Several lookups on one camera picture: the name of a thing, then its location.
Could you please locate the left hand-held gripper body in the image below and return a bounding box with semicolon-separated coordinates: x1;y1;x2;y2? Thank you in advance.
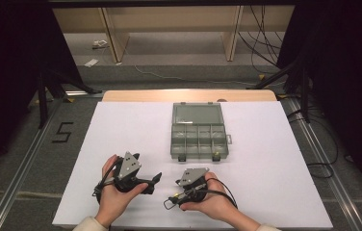
114;151;145;194

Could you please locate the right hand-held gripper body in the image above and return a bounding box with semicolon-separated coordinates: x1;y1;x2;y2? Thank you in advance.
176;167;210;204

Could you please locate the grey transparent compartment box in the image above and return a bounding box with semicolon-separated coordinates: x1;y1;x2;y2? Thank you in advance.
169;101;233;163

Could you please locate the person's right hand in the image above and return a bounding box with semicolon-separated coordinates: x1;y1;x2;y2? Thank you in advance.
180;171;245;225

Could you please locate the person's left hand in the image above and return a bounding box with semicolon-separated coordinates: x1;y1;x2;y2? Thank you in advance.
95;154;150;225

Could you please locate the light wooden table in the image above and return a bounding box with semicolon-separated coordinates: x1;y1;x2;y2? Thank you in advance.
101;90;278;103

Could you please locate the black metal stand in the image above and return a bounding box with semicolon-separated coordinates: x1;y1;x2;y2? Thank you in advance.
246;61;312;124
36;68;98;129

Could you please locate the light wooden bench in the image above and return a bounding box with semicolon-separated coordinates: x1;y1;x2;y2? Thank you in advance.
52;5;296;64

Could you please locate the black curtain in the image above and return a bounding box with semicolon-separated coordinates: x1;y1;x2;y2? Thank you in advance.
0;0;84;184
276;0;362;206

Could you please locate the left hand-held gripper cable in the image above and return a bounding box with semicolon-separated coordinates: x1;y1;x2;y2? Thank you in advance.
91;158;122;206

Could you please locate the hand-held gripper cable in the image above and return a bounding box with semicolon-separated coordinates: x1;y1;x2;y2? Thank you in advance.
197;177;239;210
91;158;122;206

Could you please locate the right hand-held gripper cable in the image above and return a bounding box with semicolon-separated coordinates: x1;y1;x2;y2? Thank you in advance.
197;177;239;210

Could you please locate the short aluminium floor rail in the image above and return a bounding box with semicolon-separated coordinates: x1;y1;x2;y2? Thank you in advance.
65;90;104;98

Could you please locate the long aluminium floor rail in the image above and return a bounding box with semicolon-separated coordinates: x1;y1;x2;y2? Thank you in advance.
0;95;65;231
284;97;362;231

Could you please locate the black floor cable loop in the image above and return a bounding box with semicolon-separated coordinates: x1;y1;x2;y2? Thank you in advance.
286;109;340;180

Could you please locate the tangle of black cables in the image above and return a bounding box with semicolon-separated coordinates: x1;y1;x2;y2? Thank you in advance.
237;5;286;75

